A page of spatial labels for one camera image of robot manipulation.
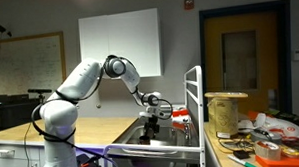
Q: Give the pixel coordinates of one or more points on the small black adapter box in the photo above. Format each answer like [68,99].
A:
[241,154]

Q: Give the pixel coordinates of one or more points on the stainless steel sink counter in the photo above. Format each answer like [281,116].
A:
[173,136]

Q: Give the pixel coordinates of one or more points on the grey duct tape roll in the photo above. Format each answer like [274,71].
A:
[260,136]

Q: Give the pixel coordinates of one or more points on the wood framed whiteboard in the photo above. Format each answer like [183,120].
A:
[28,64]

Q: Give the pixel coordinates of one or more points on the white wall thermostat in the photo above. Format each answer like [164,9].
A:
[297,55]

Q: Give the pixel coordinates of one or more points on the white projection board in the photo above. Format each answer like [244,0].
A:
[121,44]

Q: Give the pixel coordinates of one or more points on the black wall mounted camera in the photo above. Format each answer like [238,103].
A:
[1,29]

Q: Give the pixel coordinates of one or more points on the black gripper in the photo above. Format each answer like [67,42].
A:
[152,121]

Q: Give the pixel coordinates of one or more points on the white tubular metal rack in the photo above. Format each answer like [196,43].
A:
[199,91]

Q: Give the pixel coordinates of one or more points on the red fire alarm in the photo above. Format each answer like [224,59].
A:
[188,4]

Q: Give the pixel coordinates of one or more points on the black equipment cases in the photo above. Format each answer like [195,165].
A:
[10,111]

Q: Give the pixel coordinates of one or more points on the green white marker pen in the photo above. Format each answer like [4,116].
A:
[245,163]

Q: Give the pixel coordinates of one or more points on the small brown cup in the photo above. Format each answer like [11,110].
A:
[144,139]

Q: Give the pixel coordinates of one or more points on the white orange printed box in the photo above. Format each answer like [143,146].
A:
[180,112]

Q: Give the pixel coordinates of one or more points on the white base cabinet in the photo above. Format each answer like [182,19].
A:
[15,161]

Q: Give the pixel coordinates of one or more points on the clear packing tape roll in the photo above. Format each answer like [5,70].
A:
[268,150]

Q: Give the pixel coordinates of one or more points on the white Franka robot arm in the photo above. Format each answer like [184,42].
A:
[59,130]

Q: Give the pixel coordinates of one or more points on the yellow wooden door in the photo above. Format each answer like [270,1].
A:
[215,64]

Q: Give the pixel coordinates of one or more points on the white red plastic bag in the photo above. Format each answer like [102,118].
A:
[284,129]

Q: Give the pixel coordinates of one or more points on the black camera on tripod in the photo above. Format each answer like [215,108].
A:
[39,91]

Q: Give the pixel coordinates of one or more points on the round yellow tin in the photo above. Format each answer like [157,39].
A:
[291,152]

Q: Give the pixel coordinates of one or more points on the dark door frame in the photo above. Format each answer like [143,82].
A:
[285,55]

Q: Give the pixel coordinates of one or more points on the orange flat block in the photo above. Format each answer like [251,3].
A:
[285,162]

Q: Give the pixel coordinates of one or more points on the chrome sink faucet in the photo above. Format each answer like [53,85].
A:
[187,130]

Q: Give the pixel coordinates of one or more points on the black red controller box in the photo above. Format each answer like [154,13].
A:
[90,165]

